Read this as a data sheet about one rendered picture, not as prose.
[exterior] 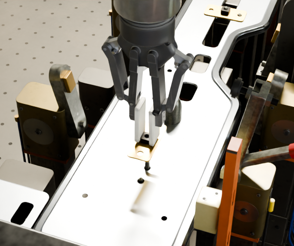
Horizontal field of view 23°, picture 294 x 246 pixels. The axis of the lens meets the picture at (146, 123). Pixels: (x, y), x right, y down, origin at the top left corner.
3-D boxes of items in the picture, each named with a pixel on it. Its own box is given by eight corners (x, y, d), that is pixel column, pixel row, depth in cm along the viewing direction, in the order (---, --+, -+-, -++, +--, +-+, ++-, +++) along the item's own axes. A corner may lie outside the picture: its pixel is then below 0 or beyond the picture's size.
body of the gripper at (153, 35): (186, -1, 95) (184, 54, 101) (127, -13, 97) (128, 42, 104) (168, 30, 90) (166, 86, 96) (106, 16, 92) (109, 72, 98)
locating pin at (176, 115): (166, 116, 126) (167, 88, 121) (183, 121, 125) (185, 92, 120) (160, 128, 123) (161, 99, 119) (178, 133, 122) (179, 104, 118)
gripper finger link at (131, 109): (136, 96, 104) (117, 91, 104) (136, 121, 107) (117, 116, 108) (140, 90, 105) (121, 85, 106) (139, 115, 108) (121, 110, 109)
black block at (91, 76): (82, 167, 156) (72, 61, 136) (124, 178, 154) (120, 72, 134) (72, 184, 153) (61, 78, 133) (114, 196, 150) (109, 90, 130)
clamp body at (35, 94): (36, 205, 148) (15, 75, 124) (88, 221, 145) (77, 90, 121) (22, 229, 144) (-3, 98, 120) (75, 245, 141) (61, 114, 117)
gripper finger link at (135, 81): (139, 51, 96) (129, 48, 97) (133, 111, 104) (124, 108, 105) (149, 35, 99) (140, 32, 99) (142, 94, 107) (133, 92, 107)
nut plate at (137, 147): (145, 121, 114) (145, 115, 113) (167, 127, 113) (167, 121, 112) (125, 156, 108) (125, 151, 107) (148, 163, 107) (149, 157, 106)
